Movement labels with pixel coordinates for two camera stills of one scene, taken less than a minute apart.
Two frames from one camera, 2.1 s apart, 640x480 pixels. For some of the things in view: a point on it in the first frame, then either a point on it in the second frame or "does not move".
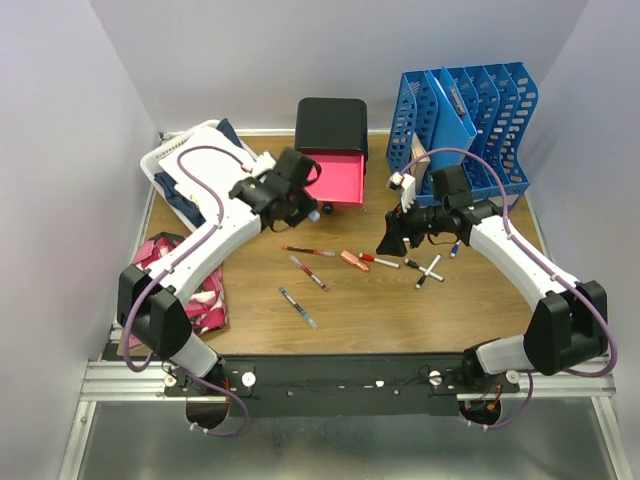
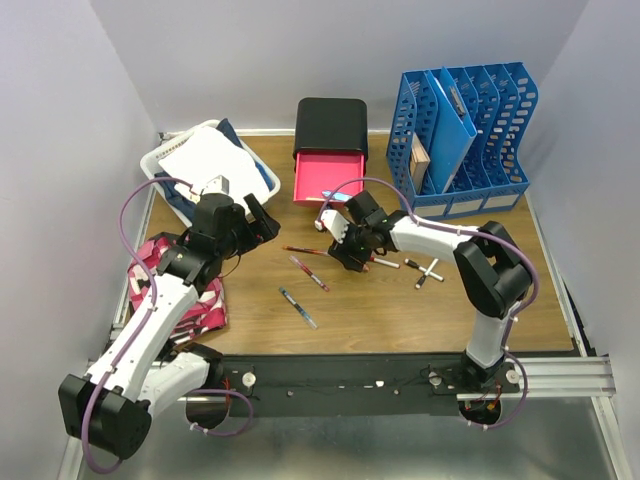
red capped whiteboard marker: [369, 257] does not move
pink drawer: [340, 187] does not move
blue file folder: [452, 125] does not move
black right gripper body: [424, 220] to [356, 242]
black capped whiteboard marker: [416, 266] does not move
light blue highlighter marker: [314, 216] to [339, 196]
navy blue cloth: [187, 206] does not move
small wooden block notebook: [417, 152] does not move
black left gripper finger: [299, 206] to [266, 226]
